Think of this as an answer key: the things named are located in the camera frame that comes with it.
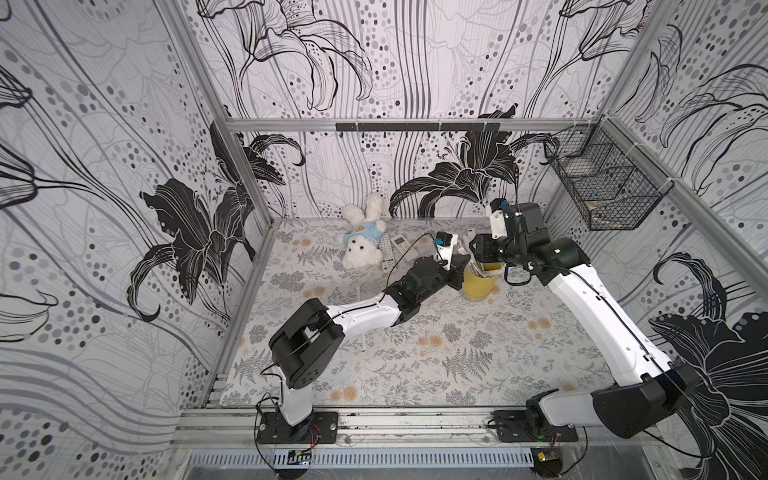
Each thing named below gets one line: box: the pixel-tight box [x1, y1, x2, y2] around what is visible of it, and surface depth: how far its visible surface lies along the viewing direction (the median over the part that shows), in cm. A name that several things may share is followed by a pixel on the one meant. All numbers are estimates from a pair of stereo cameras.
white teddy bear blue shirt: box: [342, 193, 387, 270], surface depth 103 cm
